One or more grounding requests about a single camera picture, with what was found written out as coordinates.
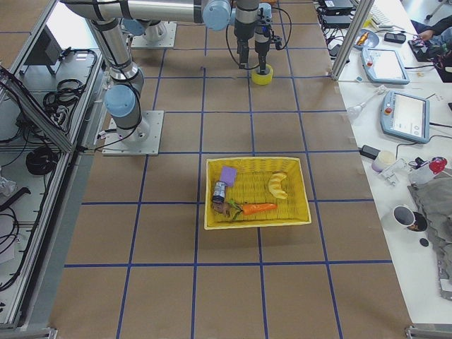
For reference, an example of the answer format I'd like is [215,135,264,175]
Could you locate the white paper cup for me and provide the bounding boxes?
[371,150,396,172]

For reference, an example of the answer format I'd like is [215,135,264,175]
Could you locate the teach pendant tablet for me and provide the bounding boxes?
[361,47,410,85]
[380,90,430,144]

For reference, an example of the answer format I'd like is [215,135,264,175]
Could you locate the grey cloth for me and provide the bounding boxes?
[408,177,451,300]

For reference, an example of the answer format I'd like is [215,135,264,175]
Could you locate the red round object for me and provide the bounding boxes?
[429,157,448,175]

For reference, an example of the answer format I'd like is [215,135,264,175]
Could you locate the small black adapter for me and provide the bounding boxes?
[359,145,381,160]

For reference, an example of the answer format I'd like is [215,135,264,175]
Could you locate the aluminium frame post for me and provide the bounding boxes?
[331,0,374,81]

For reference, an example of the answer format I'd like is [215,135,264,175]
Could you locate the yellow tape roll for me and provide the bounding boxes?
[251,64,273,85]

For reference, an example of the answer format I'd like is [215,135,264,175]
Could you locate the toy croissant bread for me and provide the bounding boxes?
[268,172,288,200]

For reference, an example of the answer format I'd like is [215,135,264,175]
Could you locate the orange toy carrot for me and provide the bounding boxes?
[240,203,278,215]

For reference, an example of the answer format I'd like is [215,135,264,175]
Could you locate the brass cylinder tool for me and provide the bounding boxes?
[356,32,369,46]

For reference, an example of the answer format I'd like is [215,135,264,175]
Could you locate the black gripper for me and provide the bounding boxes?
[234,0,259,42]
[237,3,283,75]

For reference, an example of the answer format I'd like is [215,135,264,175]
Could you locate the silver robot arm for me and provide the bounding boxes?
[64,1,259,146]
[122,1,287,78]

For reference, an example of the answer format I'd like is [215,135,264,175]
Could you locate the purple foam block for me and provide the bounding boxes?
[220,166,237,186]

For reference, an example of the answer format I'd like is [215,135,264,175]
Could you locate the upper teach pendant tablet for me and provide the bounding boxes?
[361,47,410,85]

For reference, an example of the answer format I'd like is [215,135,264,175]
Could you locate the lower teach pendant tablet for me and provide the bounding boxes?
[380,90,430,144]

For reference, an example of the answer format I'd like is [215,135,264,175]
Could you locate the yellow plastic basket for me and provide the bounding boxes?
[204,157,311,230]

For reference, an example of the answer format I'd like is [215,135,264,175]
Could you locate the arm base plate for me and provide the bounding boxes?
[102,110,164,156]
[131,21,177,49]

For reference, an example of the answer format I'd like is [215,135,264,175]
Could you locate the white light bulb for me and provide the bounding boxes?
[347,102,367,121]

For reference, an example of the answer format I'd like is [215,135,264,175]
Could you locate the blue plate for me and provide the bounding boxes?
[353,29,380,49]

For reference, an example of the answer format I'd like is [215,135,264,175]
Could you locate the brown toy figure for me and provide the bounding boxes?
[213,202,241,218]

